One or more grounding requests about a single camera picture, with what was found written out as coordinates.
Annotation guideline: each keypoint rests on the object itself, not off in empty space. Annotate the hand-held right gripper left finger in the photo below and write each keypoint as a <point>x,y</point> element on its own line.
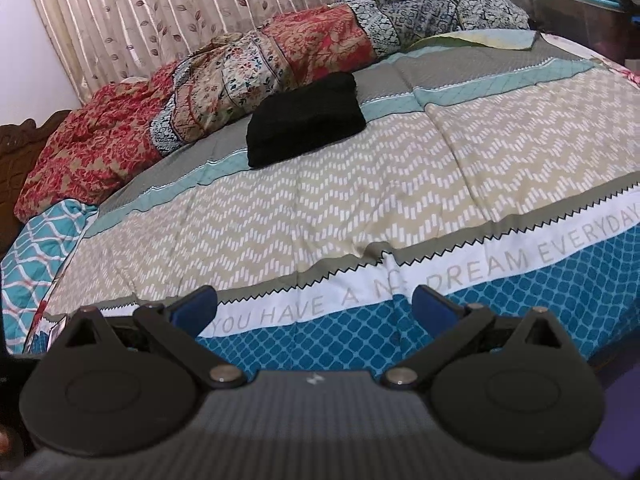
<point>192,306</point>

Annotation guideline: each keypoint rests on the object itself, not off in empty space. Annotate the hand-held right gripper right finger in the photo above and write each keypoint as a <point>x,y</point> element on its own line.
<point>435,306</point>

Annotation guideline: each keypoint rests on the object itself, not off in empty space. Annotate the black pants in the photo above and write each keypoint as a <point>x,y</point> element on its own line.
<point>305,120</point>

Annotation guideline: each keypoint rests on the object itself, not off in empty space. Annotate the zigzag patterned bedspread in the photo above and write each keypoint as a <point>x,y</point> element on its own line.
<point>400,185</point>

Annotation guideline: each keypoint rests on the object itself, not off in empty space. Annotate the teal lattice print pillow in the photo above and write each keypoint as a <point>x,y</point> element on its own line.
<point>35,260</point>

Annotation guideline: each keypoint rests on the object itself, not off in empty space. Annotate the floral patchwork quilt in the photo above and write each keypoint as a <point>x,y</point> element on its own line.
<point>100,135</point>

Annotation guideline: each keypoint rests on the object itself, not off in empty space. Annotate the carved wooden headboard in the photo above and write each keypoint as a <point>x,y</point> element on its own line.
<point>20,160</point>

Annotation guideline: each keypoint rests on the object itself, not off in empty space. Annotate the beige leaf print curtain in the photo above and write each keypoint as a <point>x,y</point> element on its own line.
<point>150,20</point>

